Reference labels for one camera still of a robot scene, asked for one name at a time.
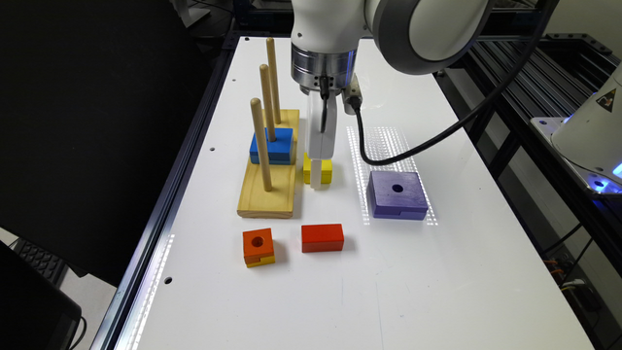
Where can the rear wooden peg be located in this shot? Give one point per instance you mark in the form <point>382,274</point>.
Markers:
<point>273,76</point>

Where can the black monitor corner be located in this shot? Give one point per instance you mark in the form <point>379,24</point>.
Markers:
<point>35,314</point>

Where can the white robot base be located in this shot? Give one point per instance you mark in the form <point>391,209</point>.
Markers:
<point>588,142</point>

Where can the blue block on peg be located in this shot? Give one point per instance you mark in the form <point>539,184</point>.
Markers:
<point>280,151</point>

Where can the orange and yellow block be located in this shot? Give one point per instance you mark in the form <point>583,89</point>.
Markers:
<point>258,247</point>

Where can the wooden peg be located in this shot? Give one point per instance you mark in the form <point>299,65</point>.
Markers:
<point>257,116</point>
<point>267,101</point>
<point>273,76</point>

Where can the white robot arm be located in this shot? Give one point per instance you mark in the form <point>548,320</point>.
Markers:
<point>415,37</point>

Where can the front wooden peg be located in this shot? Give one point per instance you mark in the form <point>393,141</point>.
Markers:
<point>257,116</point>

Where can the black keyboard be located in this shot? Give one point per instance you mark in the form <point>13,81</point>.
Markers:
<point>47,264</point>

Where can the black aluminium frame rack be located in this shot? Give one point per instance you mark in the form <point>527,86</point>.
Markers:
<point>561,73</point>

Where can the red rectangular block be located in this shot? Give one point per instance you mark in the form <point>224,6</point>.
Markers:
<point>322,238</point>

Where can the yellow block with hole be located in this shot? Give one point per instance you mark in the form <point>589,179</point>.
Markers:
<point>326,172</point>

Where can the purple square block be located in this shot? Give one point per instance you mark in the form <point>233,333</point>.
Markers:
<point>396,195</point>

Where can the middle wooden peg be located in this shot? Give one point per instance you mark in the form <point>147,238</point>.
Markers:
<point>267,101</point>

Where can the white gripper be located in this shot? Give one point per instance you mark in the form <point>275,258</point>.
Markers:
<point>321,130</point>

